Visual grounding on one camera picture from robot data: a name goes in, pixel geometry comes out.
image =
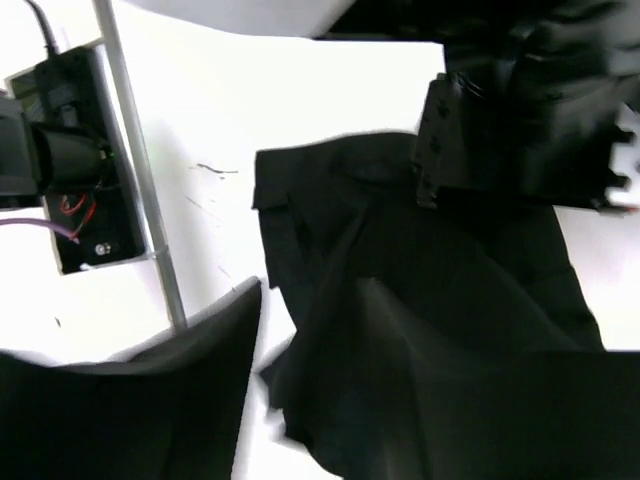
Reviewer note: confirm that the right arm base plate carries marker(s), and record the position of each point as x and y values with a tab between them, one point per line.
60	150

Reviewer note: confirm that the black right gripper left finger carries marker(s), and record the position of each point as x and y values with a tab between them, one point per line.
172	411

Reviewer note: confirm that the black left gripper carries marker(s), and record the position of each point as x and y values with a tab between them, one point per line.
516	121

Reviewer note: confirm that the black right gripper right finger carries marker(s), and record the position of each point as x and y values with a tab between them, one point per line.
444	413

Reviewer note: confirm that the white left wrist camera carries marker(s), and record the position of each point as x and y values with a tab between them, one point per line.
623	187

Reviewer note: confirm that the black pleated skirt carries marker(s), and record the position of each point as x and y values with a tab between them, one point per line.
496	282

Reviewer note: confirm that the aluminium table edge rail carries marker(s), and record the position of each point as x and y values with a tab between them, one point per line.
146	195

